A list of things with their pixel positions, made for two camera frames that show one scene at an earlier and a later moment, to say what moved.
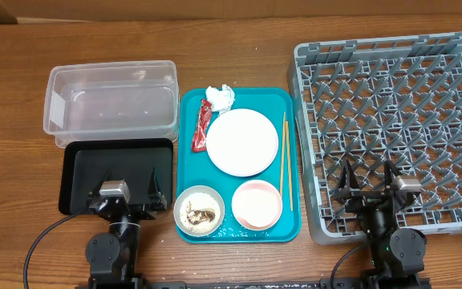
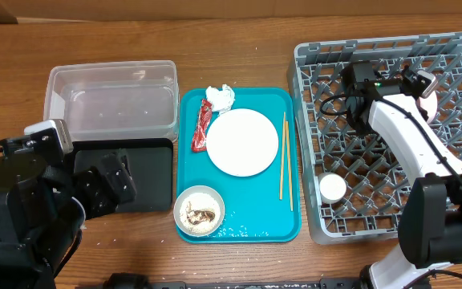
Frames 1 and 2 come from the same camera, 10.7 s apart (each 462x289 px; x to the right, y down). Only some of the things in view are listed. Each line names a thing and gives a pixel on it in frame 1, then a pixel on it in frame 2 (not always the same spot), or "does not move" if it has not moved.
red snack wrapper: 199,141 does not move
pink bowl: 257,205 → 429,104
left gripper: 156,197 → 103,200
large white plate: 242,142 does not move
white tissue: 220,100 does not move
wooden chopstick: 289,164 does not move
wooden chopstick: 282,154 does not move
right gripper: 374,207 → 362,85
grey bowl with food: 199,210 does not move
